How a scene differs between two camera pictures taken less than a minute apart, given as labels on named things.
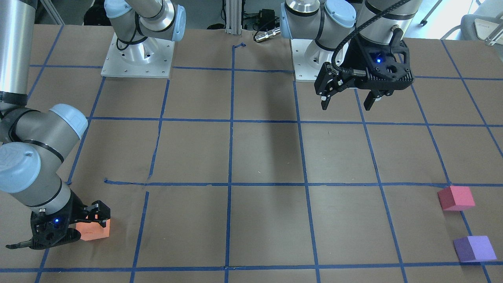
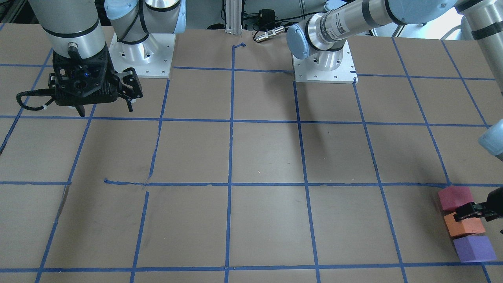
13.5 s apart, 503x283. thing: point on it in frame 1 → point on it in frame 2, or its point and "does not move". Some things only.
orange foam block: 92,230 → 464,226
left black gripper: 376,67 → 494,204
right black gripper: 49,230 → 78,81
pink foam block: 456,197 does not move
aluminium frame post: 234,11 does not move
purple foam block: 472,249 does not move
